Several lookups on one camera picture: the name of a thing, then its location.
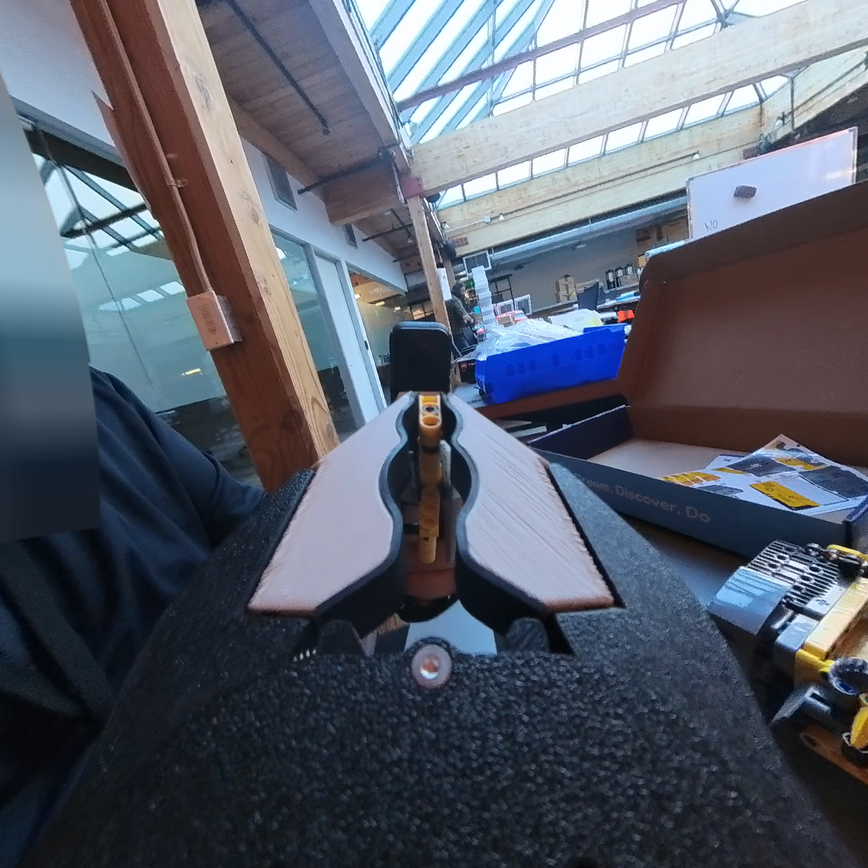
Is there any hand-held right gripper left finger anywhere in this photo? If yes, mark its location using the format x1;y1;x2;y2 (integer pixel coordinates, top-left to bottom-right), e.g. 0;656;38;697
249;394;424;636

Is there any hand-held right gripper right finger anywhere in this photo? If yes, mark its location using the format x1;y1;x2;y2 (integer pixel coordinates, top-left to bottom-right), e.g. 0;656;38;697
441;396;615;636

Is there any yellow toy beam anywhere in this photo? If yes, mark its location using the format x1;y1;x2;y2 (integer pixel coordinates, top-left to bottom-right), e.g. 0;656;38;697
414;394;447;565

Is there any grey desk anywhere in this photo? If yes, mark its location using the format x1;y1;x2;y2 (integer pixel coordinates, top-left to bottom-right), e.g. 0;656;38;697
462;387;868;855

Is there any white plastic bag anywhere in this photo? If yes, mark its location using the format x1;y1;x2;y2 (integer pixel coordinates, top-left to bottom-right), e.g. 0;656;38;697
478;310;606;358

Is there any navy box base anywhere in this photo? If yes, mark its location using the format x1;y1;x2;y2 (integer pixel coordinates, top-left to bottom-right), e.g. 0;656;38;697
529;405;868;561

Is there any wooden table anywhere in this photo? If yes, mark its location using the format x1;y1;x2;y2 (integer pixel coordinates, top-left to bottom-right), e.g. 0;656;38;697
455;380;625;423

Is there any blue plastic bin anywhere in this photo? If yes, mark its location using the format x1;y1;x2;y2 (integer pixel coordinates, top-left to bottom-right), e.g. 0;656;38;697
475;323;630;406

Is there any person's dark blue jacket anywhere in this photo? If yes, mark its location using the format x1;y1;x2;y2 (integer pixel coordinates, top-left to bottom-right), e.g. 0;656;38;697
0;367;268;868

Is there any printed booklet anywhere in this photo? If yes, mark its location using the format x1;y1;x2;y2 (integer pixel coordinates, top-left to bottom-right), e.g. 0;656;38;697
665;434;868;518

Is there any yellow grey toy bulldozer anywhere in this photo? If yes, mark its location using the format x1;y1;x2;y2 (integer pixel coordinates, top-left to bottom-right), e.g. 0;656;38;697
708;540;868;783

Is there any open cardboard box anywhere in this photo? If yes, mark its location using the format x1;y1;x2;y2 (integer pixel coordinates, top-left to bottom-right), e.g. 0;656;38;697
618;184;868;470

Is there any white whiteboard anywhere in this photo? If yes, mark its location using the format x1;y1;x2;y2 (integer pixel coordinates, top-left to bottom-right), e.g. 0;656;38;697
685;129;859;244

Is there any wooden post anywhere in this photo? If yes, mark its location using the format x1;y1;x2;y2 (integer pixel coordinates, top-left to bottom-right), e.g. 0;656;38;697
71;0;341;491

